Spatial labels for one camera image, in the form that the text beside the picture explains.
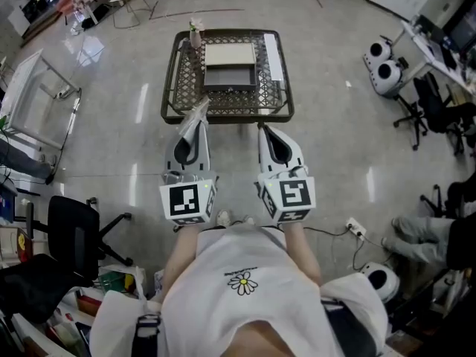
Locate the white office desk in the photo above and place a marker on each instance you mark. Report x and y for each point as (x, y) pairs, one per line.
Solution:
(435, 48)

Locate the black computer monitor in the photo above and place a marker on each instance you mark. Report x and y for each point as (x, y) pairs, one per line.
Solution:
(461, 33)

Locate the person's white flower-print shirt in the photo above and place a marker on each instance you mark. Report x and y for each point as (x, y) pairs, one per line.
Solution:
(241, 311)

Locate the dark lattice metal table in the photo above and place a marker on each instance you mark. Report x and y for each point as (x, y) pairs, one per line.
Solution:
(186, 91)

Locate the long white flat box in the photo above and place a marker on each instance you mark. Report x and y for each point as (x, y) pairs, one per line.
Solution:
(274, 56)

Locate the white round pod device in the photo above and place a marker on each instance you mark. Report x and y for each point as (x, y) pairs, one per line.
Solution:
(386, 76)
(377, 52)
(379, 279)

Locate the beige box grey drawer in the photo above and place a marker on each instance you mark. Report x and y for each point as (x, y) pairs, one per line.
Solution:
(230, 60)

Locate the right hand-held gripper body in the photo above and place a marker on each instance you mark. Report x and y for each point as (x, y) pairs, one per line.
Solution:
(294, 195)

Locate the person's left forearm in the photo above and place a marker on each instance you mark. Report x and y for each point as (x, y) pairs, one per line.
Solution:
(178, 259)

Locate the person's white shoe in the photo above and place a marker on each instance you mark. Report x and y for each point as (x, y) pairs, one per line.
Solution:
(223, 218)
(248, 220)

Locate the white power strip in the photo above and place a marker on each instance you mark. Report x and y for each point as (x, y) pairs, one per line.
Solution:
(356, 228)

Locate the white plastic bag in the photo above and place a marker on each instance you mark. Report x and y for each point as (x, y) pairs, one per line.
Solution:
(122, 281)

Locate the pink vase with flowers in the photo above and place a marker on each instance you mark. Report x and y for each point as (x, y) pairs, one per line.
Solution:
(195, 37)

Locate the white frame table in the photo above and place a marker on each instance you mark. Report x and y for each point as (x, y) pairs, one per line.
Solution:
(26, 99)

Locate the person's right forearm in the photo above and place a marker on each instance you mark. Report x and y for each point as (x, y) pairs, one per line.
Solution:
(303, 251)

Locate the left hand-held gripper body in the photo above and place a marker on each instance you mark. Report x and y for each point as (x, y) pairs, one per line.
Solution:
(187, 199)

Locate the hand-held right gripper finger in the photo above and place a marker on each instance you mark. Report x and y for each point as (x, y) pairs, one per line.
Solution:
(264, 154)
(295, 151)

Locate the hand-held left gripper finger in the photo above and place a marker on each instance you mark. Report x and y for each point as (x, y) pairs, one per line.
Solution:
(204, 151)
(171, 154)

